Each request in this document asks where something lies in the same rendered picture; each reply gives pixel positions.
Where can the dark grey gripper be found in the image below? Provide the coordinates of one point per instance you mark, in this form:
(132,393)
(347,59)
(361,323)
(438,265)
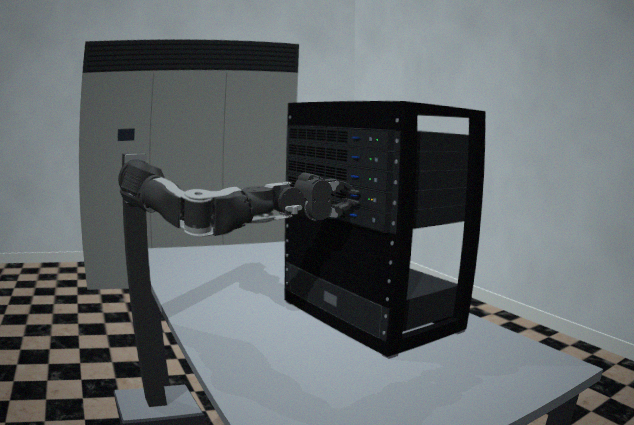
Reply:
(318,197)

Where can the black server rack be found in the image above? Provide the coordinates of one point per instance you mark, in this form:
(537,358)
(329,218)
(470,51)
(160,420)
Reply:
(355,279)

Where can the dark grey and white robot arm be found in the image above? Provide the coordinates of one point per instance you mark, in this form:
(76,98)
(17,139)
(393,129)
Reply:
(147,187)

